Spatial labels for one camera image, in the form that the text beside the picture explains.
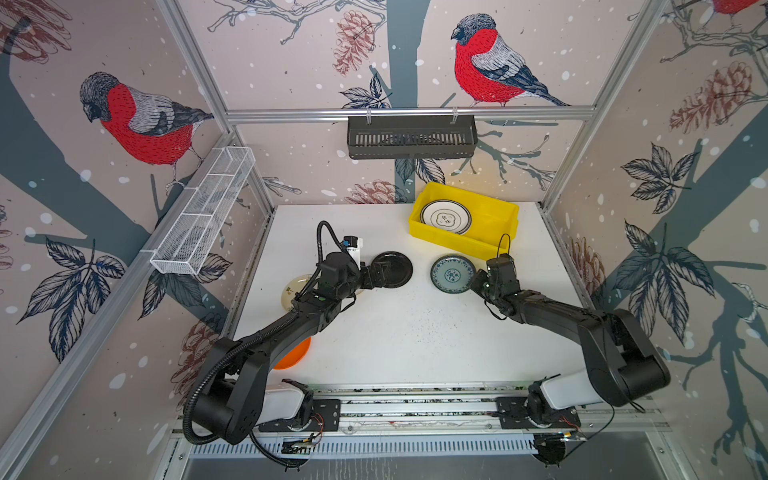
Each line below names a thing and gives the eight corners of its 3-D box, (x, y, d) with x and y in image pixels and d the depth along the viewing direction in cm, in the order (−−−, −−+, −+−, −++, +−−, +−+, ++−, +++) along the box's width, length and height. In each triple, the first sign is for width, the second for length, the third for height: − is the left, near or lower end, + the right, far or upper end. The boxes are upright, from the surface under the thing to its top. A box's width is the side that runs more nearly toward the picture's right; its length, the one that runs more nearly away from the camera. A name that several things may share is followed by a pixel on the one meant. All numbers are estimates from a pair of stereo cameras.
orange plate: (276, 370, 83) (273, 367, 80) (311, 340, 88) (309, 336, 86) (281, 376, 82) (278, 373, 79) (315, 345, 87) (313, 342, 85)
